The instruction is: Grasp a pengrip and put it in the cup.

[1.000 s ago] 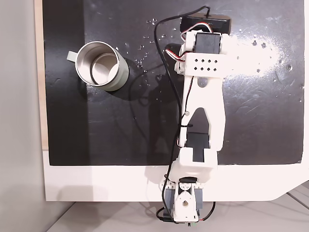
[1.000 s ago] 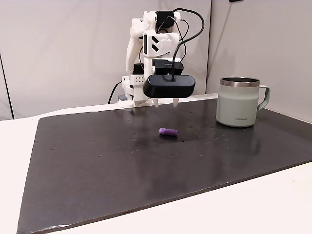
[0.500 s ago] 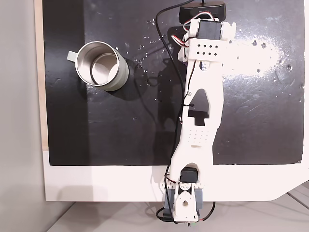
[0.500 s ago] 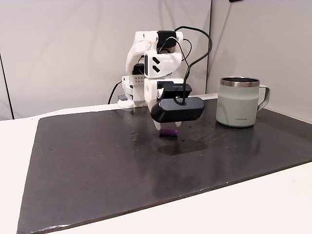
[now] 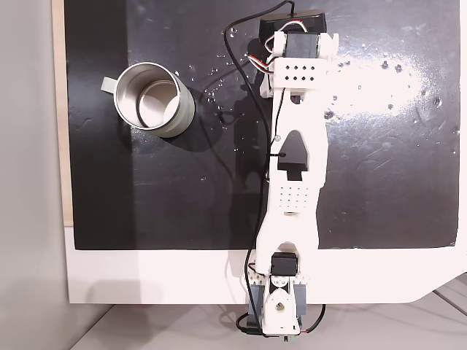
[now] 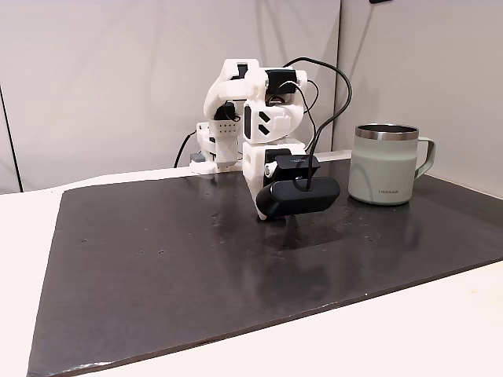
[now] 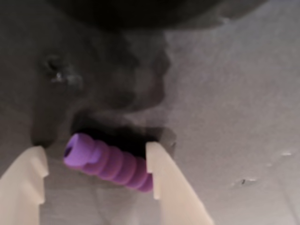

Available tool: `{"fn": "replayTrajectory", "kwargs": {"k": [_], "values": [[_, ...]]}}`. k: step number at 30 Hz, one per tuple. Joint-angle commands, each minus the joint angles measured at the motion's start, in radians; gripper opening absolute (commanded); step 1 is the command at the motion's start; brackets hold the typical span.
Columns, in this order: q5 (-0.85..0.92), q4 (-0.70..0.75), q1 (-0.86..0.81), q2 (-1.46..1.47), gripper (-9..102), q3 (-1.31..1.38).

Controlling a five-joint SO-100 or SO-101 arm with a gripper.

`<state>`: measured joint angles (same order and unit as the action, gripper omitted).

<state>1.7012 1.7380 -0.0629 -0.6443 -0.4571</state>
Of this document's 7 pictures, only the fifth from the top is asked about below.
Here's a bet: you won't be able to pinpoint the pale green steel-rimmed mug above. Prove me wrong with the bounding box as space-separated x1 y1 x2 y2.
101 62 196 139

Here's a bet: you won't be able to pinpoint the black table mat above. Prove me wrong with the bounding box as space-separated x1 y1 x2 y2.
63 0 460 252

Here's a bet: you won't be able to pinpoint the grey table clamp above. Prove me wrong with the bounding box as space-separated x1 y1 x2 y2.
247 283 308 326

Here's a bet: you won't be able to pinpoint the black camera cable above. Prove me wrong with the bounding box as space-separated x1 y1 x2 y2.
222 0 297 338

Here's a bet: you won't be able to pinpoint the red white black servo wire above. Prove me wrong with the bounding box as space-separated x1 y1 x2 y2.
243 20 308 76

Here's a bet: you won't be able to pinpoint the black oval camera box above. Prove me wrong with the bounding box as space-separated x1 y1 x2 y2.
258 10 328 40

